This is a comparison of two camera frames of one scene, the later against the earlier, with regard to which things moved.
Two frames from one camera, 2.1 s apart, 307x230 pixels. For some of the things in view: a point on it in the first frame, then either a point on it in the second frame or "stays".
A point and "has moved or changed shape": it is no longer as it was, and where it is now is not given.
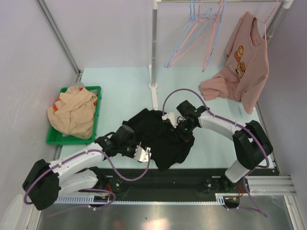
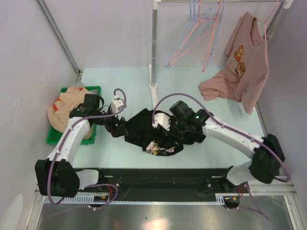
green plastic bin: x=53 y=137 stays
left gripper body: x=127 y=149 to x=109 y=122
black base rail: x=147 y=184 stays
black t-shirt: x=168 y=145 has moved or changed shape
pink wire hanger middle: x=212 y=36 stays
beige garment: x=76 y=113 stays
